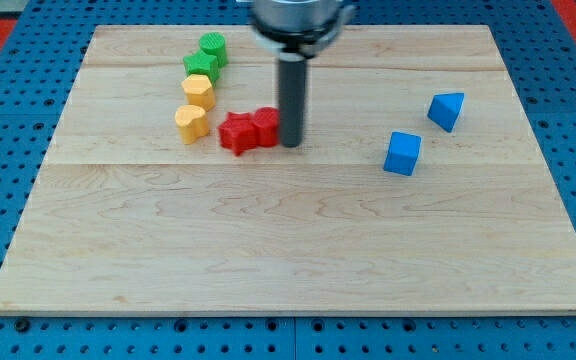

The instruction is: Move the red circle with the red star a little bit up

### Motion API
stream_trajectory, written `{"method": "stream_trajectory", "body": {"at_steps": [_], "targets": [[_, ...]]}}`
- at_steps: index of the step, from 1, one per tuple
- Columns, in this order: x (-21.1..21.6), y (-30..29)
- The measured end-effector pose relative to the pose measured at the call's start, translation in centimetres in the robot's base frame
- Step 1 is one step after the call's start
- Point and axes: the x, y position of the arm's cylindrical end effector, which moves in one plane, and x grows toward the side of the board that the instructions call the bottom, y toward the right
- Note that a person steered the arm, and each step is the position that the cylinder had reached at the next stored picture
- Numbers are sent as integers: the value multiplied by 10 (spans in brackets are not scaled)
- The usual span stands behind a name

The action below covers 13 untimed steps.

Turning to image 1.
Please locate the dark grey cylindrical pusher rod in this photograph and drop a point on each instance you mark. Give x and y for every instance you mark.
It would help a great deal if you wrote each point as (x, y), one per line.
(292, 86)

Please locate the red cylinder block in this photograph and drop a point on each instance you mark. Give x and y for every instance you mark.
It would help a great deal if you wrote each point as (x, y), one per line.
(265, 120)

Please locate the red star block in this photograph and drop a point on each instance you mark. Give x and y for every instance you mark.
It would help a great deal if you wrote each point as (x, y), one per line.
(237, 133)

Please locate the green star block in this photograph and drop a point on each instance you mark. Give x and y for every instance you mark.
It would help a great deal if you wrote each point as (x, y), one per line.
(201, 63)

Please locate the green cylinder block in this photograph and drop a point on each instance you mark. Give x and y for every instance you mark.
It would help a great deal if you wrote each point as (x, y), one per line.
(214, 43)

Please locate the yellow hexagon block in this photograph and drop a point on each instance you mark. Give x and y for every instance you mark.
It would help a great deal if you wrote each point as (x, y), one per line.
(199, 91)

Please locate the yellow heart block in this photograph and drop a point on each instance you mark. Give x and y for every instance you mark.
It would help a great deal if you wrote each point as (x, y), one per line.
(192, 123)

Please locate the blue cube block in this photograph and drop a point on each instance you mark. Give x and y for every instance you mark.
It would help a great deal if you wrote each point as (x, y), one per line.
(402, 153)

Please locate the blue triangular prism block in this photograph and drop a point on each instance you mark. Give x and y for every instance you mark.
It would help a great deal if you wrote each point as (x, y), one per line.
(445, 109)

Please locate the light wooden board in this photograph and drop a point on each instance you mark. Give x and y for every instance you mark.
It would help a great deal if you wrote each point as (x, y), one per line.
(125, 220)

